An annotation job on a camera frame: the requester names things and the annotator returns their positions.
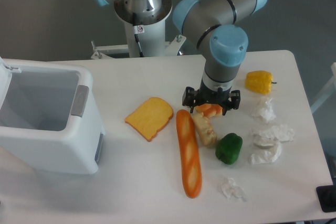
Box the crumpled white tissue middle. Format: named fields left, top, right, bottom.
left=249, top=124, right=295, bottom=165

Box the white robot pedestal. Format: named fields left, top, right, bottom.
left=114, top=0, right=172, bottom=58

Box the crumpled white tissue upper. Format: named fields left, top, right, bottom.
left=251, top=97, right=276, bottom=124

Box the crumpled white tissue lower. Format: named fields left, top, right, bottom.
left=220, top=177, right=247, bottom=201

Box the green bell pepper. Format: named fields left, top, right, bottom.
left=215, top=133, right=243, bottom=165

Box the crumpled white tissue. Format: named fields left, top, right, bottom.
left=249, top=124, right=295, bottom=165
left=251, top=97, right=276, bottom=124
left=220, top=177, right=247, bottom=201

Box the orange braided bun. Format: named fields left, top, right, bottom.
left=195, top=103, right=223, bottom=118

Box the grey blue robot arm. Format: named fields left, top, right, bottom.
left=96, top=0, right=267, bottom=112

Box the pale bread chunk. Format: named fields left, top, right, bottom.
left=192, top=113, right=217, bottom=146

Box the black device at edge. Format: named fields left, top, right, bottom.
left=316, top=185, right=335, bottom=212

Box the long orange baguette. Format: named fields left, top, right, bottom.
left=176, top=110, right=202, bottom=198

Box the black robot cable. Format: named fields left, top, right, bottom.
left=132, top=13, right=144, bottom=58

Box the yellow bell pepper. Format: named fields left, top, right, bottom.
left=245, top=70, right=277, bottom=95

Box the white furniture at right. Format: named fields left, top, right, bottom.
left=310, top=62, right=335, bottom=114

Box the white plastic bin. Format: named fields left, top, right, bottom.
left=1, top=59, right=105, bottom=174

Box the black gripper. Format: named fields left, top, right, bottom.
left=182, top=82, right=240, bottom=115

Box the yellow toast slice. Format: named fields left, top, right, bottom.
left=124, top=97, right=173, bottom=142

